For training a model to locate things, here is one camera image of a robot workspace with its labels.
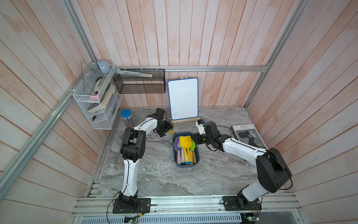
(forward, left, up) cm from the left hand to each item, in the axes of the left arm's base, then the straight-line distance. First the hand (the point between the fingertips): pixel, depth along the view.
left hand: (170, 131), depth 102 cm
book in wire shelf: (-5, +38, +31) cm, 49 cm away
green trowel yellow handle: (-14, -15, 0) cm, 21 cm away
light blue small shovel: (-22, -8, +3) cm, 23 cm away
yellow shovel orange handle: (-11, -10, +2) cm, 14 cm away
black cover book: (-2, -57, +1) cm, 57 cm away
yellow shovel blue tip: (-11, -13, +2) cm, 17 cm away
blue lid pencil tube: (+1, +29, +17) cm, 33 cm away
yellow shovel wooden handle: (-21, -16, 0) cm, 26 cm away
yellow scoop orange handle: (-1, 0, +1) cm, 1 cm away
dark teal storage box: (-5, -3, +1) cm, 6 cm away
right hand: (-9, -15, +8) cm, 19 cm away
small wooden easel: (+7, -10, +4) cm, 13 cm away
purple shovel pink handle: (-14, -6, 0) cm, 16 cm away
